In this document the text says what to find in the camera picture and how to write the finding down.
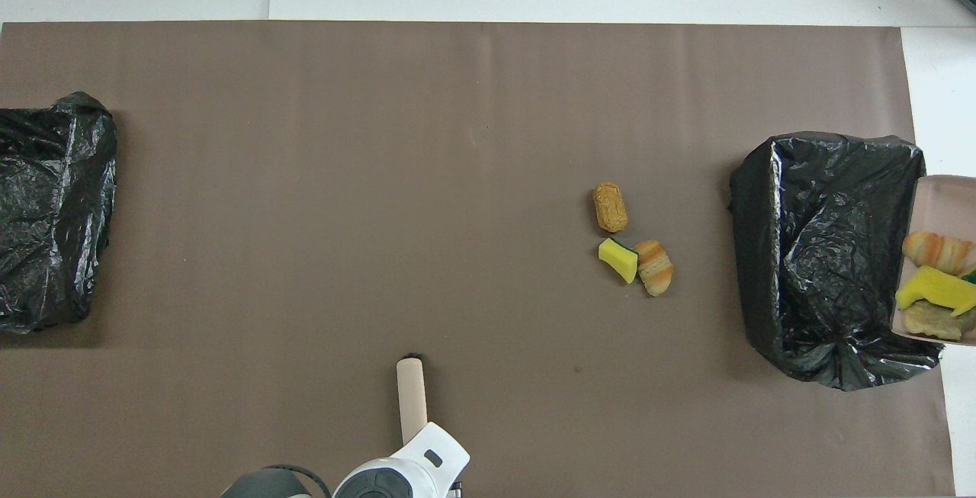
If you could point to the brown paper table mat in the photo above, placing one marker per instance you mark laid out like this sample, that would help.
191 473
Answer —
305 139

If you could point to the notched yellow sponge piece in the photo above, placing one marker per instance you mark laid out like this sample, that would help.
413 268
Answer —
934 288

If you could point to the beige hand brush black bristles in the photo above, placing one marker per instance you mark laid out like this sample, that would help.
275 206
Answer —
412 399

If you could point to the small yellow green sponge piece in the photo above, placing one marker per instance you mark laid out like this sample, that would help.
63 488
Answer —
618 258

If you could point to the brown oblong bread toy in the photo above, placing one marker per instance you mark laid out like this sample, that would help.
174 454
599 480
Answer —
610 208

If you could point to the green topped yellow sponge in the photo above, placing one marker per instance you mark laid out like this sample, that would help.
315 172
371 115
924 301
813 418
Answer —
971 277

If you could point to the beige plastic dustpan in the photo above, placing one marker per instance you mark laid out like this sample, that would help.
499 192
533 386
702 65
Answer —
945 204

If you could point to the orange striped croissant toy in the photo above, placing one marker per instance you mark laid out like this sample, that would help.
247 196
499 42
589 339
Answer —
938 252
656 269

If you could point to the pale sliced bread toy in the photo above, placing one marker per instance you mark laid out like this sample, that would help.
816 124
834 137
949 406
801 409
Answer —
934 322

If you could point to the bin lined with black bag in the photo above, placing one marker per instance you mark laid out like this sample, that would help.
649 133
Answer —
46 216
823 254

